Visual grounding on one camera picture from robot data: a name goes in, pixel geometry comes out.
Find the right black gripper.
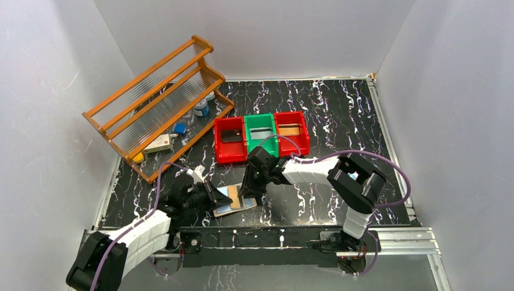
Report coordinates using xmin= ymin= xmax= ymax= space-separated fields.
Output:
xmin=238 ymin=164 xmax=271 ymax=199

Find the gold card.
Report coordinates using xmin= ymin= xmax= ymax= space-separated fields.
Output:
xmin=278 ymin=124 xmax=301 ymax=136
xmin=227 ymin=185 xmax=244 ymax=210

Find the beige leather card holder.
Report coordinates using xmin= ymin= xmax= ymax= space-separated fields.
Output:
xmin=213 ymin=183 xmax=257 ymax=217

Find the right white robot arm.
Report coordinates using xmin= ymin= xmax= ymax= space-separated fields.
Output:
xmin=238 ymin=146 xmax=387 ymax=252

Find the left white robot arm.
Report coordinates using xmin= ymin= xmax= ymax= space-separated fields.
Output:
xmin=65 ymin=170 xmax=239 ymax=290

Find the silver card in bin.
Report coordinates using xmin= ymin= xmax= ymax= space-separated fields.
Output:
xmin=250 ymin=127 xmax=273 ymax=139

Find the black card in bin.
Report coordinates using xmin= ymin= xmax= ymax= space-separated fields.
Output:
xmin=221 ymin=129 xmax=244 ymax=143

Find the gold card in bin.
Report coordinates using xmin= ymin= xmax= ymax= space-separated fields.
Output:
xmin=278 ymin=124 xmax=301 ymax=136

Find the left red plastic bin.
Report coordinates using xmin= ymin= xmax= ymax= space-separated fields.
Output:
xmin=214 ymin=116 xmax=247 ymax=164

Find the red plastic bin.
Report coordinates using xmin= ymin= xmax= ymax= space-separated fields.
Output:
xmin=214 ymin=116 xmax=247 ymax=164
xmin=273 ymin=111 xmax=310 ymax=156

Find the green plastic bin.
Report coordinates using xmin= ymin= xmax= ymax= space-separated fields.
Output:
xmin=244 ymin=113 xmax=279 ymax=157

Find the right red plastic bin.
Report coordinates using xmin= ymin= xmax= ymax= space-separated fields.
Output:
xmin=273 ymin=111 xmax=310 ymax=156

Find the small white red box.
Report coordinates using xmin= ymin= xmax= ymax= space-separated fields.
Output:
xmin=142 ymin=133 xmax=179 ymax=154

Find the small blue cube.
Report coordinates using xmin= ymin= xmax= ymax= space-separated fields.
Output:
xmin=172 ymin=123 xmax=187 ymax=135

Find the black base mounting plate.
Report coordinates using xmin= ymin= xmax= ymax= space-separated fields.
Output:
xmin=142 ymin=226 xmax=380 ymax=278

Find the small yellow object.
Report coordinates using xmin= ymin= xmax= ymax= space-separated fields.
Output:
xmin=132 ymin=152 xmax=145 ymax=164

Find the blue white round jar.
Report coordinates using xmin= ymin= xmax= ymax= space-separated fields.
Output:
xmin=193 ymin=98 xmax=210 ymax=118

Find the orange wooden shelf rack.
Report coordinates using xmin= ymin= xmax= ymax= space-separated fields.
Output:
xmin=82 ymin=35 xmax=235 ymax=183

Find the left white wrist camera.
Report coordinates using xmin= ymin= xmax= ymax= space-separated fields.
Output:
xmin=186 ymin=165 xmax=205 ymax=184

